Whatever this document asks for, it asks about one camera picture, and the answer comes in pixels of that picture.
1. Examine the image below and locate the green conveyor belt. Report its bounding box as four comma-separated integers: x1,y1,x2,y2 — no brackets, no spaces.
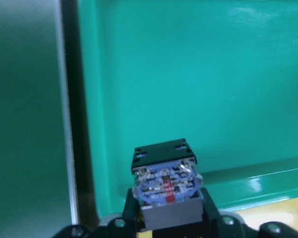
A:
0,0,77,238

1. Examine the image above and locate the green plastic tray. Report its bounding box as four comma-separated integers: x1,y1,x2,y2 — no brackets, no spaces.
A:
78,0,298,217

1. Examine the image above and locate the yellow plastic tray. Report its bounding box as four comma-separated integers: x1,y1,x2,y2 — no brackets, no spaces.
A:
221,195,298,234

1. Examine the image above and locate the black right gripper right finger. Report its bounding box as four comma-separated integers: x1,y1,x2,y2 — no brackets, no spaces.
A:
201,187,245,232

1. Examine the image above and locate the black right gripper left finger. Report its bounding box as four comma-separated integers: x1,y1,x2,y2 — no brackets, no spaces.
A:
107,188,140,233

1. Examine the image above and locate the green push button moved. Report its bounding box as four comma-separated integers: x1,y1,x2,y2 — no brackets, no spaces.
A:
131,138,204,231

